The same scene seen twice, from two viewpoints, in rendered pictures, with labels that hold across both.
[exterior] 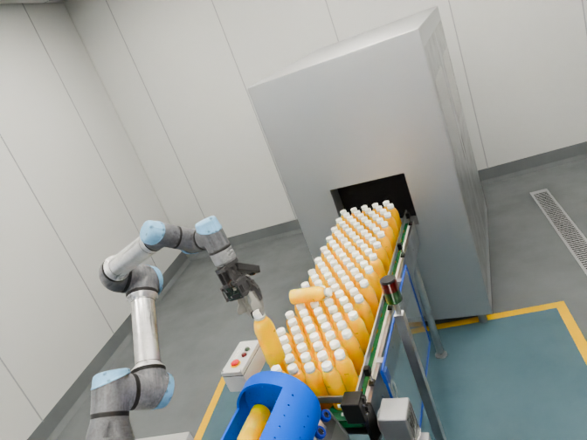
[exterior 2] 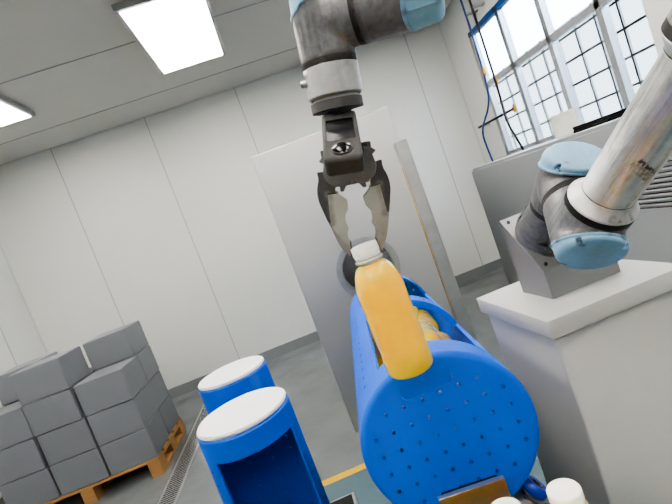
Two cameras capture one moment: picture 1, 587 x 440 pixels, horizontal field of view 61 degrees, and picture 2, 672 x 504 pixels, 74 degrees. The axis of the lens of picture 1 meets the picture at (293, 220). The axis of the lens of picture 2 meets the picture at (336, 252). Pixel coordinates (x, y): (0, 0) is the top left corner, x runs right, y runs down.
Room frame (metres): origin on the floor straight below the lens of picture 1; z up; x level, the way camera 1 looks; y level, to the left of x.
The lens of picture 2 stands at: (2.03, -0.07, 1.49)
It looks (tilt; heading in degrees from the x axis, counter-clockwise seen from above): 5 degrees down; 156
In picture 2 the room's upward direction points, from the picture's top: 20 degrees counter-clockwise
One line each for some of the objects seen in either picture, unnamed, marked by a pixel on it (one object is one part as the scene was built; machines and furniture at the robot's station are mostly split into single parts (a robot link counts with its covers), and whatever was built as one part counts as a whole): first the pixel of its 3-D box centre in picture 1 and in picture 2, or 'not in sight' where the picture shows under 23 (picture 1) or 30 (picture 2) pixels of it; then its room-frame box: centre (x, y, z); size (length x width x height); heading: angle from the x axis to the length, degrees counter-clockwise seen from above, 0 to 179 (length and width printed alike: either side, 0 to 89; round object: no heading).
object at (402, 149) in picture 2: not in sight; (458, 310); (0.31, 1.20, 0.85); 0.06 x 0.06 x 1.70; 64
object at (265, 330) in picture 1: (267, 338); (389, 312); (1.48, 0.22, 1.33); 0.07 x 0.07 x 0.19
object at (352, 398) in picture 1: (354, 409); not in sight; (1.45, 0.04, 0.95); 0.10 x 0.07 x 0.10; 64
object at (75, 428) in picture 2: not in sight; (85, 415); (-2.50, -0.86, 0.59); 1.20 x 0.80 x 1.19; 72
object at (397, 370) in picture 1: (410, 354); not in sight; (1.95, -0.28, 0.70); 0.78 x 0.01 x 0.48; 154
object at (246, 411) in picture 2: not in sight; (242, 411); (0.68, 0.06, 1.03); 0.28 x 0.28 x 0.01
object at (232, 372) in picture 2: not in sight; (231, 372); (0.18, 0.13, 1.03); 0.28 x 0.28 x 0.01
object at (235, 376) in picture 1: (245, 365); not in sight; (1.81, 0.41, 1.05); 0.20 x 0.10 x 0.10; 154
